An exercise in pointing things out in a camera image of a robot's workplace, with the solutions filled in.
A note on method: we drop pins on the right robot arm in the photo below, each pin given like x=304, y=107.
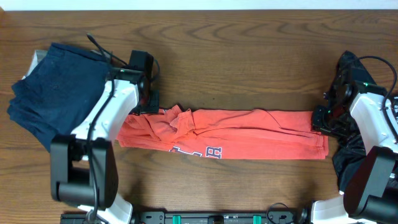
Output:
x=358, y=108

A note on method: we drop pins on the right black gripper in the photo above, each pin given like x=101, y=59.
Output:
x=319, y=125

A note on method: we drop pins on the folded grey garment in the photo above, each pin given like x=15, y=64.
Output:
x=36, y=59

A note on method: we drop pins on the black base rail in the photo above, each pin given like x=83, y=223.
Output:
x=277, y=216

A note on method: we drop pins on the black patterned shirt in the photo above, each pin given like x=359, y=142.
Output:
x=351, y=153

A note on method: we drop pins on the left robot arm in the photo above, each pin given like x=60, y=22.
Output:
x=83, y=170

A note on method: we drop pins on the folded navy blue garment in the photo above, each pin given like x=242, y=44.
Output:
x=59, y=93

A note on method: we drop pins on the red orange t-shirt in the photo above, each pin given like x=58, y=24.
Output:
x=226, y=134

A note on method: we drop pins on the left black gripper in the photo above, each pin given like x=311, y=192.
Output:
x=149, y=104

